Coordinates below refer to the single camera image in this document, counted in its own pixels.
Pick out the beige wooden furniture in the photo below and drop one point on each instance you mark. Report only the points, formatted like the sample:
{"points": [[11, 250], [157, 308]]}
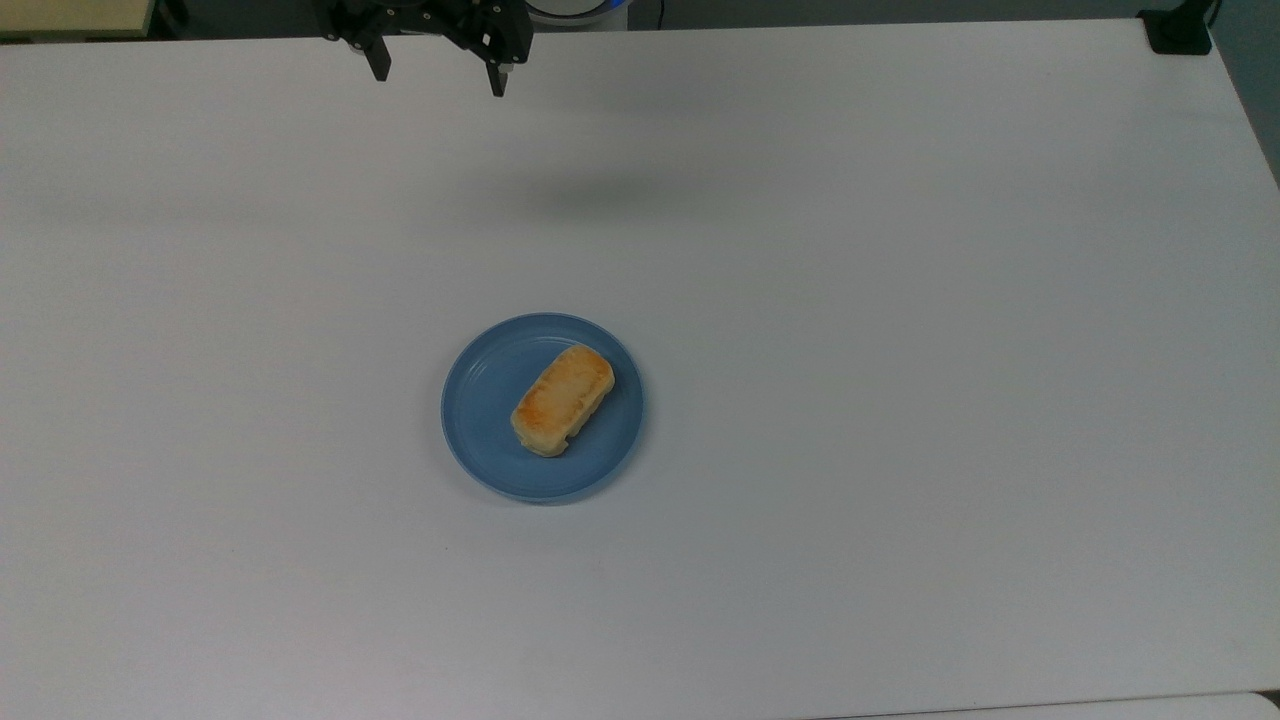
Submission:
{"points": [[70, 16]]}

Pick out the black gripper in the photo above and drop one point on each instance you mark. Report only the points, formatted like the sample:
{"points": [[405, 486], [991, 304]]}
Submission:
{"points": [[430, 14]]}

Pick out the blue round plate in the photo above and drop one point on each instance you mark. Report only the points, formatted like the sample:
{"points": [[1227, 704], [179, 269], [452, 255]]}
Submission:
{"points": [[490, 420]]}

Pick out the black table clamp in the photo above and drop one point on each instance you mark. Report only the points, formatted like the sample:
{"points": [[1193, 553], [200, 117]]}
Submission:
{"points": [[1178, 28]]}

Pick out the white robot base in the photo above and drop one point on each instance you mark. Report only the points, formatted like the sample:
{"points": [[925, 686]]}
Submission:
{"points": [[575, 8]]}

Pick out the toasted bread loaf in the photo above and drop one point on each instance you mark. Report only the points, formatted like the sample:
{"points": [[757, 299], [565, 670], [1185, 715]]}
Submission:
{"points": [[562, 400]]}

